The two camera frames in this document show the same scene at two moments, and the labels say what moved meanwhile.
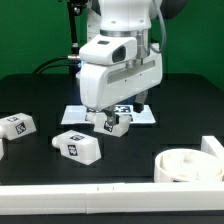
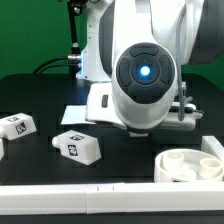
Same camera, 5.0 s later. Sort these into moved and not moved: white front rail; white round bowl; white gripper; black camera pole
Moved: white gripper
Not moved: white round bowl; white front rail; black camera pole
